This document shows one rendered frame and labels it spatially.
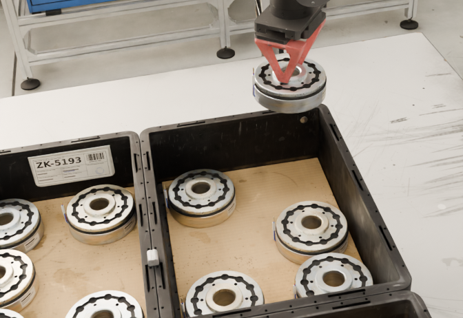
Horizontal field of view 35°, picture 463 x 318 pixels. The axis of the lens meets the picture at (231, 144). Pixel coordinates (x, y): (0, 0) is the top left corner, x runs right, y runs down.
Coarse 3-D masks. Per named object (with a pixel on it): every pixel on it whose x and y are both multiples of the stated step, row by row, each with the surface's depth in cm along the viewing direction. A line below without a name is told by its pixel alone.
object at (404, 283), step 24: (216, 120) 114; (240, 120) 114; (144, 144) 110; (336, 144) 107; (144, 168) 106; (360, 192) 98; (384, 240) 91; (168, 288) 87; (360, 288) 85; (384, 288) 85; (408, 288) 85; (168, 312) 84; (216, 312) 84; (240, 312) 84; (264, 312) 83
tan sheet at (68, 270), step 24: (48, 216) 114; (48, 240) 109; (72, 240) 109; (120, 240) 108; (48, 264) 105; (72, 264) 105; (96, 264) 105; (120, 264) 104; (48, 288) 102; (72, 288) 101; (96, 288) 101; (120, 288) 101; (24, 312) 98; (48, 312) 98; (144, 312) 97
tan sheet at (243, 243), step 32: (256, 192) 115; (288, 192) 114; (320, 192) 114; (224, 224) 110; (256, 224) 109; (192, 256) 105; (224, 256) 104; (256, 256) 104; (352, 256) 103; (288, 288) 99
